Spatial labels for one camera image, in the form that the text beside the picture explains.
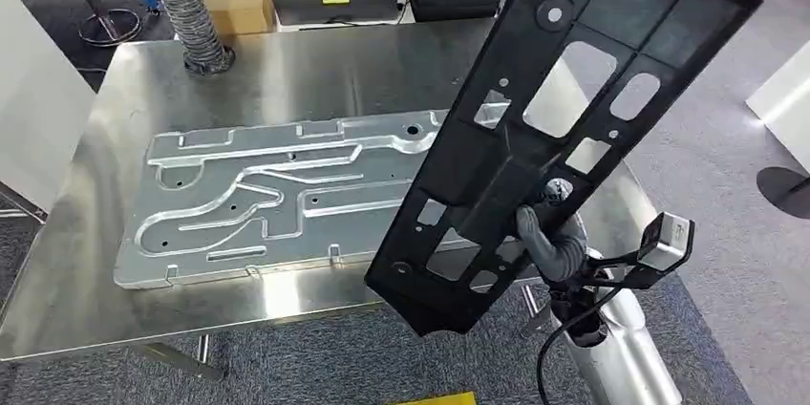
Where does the large white panel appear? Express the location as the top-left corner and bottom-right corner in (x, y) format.
(0, 0), (98, 214)

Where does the black round floor base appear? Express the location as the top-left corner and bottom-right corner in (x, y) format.
(755, 165), (810, 222)

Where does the small white panel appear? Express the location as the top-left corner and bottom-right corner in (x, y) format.
(744, 39), (810, 176)

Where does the stainless steel table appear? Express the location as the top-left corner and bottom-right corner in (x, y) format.
(0, 17), (661, 384)

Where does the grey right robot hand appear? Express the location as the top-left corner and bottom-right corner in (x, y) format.
(515, 177), (590, 284)

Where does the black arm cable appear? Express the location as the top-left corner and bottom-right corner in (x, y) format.
(536, 287), (620, 405)

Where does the black plastic mounting plate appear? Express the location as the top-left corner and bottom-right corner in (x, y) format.
(364, 0), (764, 338)

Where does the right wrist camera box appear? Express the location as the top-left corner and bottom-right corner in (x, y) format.
(581, 211), (696, 293)

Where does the aluminium fixture plate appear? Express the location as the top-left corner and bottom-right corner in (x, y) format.
(113, 109), (527, 291)

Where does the grey ribbed flexible hose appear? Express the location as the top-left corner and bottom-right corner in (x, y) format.
(143, 0), (237, 78)

